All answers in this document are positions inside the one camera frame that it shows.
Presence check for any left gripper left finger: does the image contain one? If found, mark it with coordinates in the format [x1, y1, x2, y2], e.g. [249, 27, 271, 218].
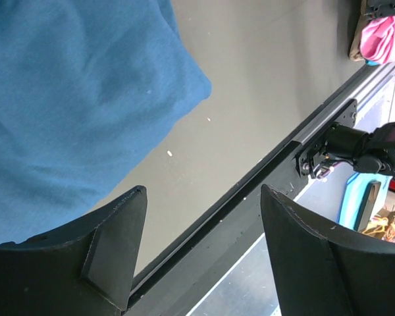
[0, 186, 147, 315]

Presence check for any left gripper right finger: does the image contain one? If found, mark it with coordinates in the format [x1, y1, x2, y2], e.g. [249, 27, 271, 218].
[260, 185, 395, 315]

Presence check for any blue t shirt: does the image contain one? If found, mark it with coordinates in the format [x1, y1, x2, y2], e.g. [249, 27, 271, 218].
[0, 1, 211, 244]

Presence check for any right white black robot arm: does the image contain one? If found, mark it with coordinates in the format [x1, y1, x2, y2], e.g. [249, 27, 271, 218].
[296, 1, 395, 191]

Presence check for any blue white equipment box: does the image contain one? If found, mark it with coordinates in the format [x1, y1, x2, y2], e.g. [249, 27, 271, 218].
[337, 173, 392, 229]

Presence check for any teal folded t shirt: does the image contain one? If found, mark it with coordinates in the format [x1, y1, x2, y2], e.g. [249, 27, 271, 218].
[365, 60, 379, 66]

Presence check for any beige folded cloth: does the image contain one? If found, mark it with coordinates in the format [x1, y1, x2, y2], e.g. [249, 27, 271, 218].
[348, 15, 368, 62]

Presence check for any pink folded t shirt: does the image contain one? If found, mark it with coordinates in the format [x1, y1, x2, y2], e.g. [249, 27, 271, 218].
[360, 16, 395, 65]

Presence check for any yellow tangled cord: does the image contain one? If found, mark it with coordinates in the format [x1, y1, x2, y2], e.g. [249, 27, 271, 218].
[361, 210, 395, 246]

